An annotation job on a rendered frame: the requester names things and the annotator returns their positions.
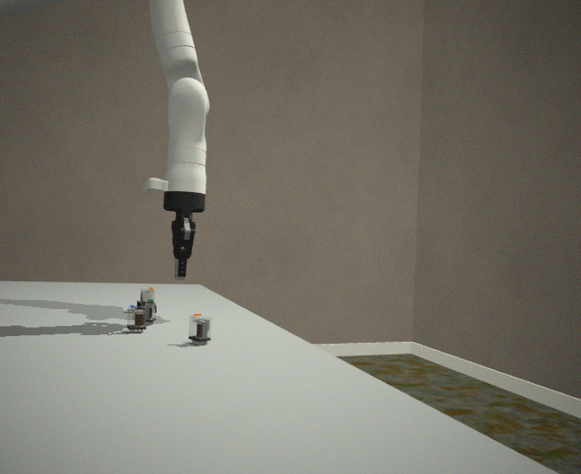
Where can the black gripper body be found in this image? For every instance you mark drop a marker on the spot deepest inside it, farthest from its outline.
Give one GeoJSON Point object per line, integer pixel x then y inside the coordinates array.
{"type": "Point", "coordinates": [184, 204]}

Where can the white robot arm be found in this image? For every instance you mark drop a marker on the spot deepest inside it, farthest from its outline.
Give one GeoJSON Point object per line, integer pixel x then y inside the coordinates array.
{"type": "Point", "coordinates": [188, 104]}

